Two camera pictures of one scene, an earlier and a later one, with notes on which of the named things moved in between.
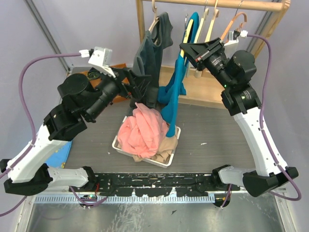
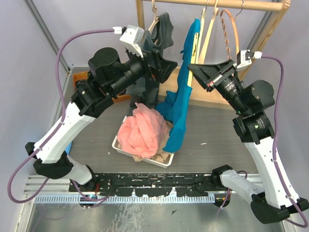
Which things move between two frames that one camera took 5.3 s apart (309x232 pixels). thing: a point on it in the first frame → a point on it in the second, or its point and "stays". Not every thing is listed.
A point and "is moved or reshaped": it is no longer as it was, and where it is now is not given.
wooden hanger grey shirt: [156, 18] stays
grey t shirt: [147, 57] stays
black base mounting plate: [157, 184] stays
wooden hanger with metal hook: [236, 15] → [233, 19]
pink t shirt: [142, 133] stays
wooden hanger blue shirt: [188, 30] → [193, 59]
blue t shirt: [169, 94] is moved or reshaped
